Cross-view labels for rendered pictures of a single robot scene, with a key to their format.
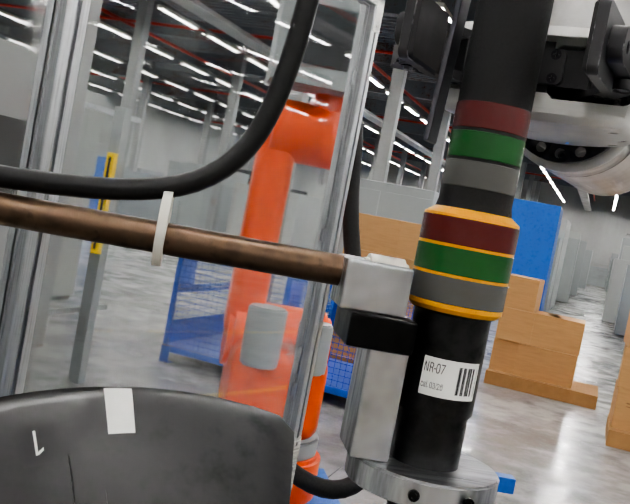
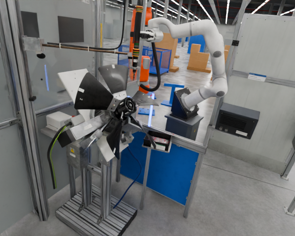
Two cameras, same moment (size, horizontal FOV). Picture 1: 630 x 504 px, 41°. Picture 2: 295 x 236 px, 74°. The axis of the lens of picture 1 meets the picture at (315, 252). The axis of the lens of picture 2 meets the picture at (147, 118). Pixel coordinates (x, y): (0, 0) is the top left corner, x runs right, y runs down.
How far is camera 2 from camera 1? 97 cm
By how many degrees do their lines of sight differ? 22
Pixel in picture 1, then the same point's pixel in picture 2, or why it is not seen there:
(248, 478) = (124, 71)
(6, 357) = (97, 65)
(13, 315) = (97, 60)
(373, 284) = (129, 54)
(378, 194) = (162, 26)
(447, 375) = (135, 60)
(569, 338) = (205, 57)
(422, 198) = not seen: hidden behind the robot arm
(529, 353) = (196, 62)
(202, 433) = (120, 68)
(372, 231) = not seen: hidden behind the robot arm
